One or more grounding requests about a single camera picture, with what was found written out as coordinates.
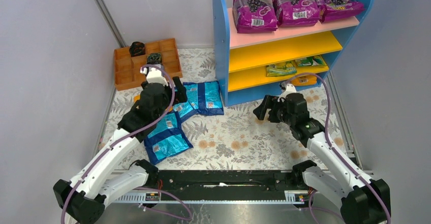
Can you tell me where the yellow green Fox's candy bag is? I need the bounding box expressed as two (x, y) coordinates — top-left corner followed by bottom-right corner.
(266, 61), (297, 77)

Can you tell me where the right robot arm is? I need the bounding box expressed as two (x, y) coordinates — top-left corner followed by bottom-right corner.
(253, 93), (391, 223)

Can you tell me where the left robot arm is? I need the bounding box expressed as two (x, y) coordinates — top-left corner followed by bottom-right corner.
(53, 77), (187, 223)

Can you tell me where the blue candy bag middle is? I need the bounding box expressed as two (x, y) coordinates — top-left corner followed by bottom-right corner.
(173, 102), (197, 123)

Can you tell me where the blue candy bag right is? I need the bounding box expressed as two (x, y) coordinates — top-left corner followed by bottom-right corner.
(183, 81), (224, 116)

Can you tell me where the orange candy bag under shelf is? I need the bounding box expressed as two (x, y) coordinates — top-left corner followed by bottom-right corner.
(291, 75), (317, 86)

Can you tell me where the blue shelf unit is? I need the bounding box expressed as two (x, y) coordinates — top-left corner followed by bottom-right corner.
(212, 0), (374, 106)

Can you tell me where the large blue candy bag front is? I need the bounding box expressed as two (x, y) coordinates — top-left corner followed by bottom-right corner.
(144, 112), (193, 165)

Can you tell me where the left purple candy bag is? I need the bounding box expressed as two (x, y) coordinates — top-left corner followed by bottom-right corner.
(232, 0), (278, 34)

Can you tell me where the purple candy bag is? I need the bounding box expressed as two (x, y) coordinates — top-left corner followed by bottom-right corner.
(232, 0), (278, 34)
(272, 0), (320, 27)
(315, 0), (365, 23)

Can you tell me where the middle purple candy bag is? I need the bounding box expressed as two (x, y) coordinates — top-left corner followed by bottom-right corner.
(272, 0), (320, 27)

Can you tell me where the right purple candy bag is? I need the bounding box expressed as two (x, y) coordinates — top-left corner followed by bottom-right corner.
(315, 0), (365, 23)

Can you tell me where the wooden compartment tray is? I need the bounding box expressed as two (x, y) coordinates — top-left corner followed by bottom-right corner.
(114, 38), (183, 91)

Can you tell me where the black tape roll middle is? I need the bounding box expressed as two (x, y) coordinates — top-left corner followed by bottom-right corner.
(147, 52), (162, 65)

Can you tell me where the black tape roll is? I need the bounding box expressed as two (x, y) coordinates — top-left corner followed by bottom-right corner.
(147, 52), (162, 65)
(129, 41), (146, 57)

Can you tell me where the black tape roll back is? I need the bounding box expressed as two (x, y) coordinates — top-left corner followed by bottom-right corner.
(129, 41), (146, 57)

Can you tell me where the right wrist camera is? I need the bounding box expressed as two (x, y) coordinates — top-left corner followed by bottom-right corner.
(279, 83), (297, 99)

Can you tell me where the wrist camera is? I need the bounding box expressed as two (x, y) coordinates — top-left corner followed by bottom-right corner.
(279, 83), (297, 99)
(145, 69), (168, 86)

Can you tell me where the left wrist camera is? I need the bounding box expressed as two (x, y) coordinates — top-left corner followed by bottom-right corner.
(145, 69), (168, 86)

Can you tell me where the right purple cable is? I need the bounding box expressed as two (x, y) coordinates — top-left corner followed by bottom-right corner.
(280, 73), (392, 224)

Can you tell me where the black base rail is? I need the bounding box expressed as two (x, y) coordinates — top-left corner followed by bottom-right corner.
(145, 170), (312, 203)

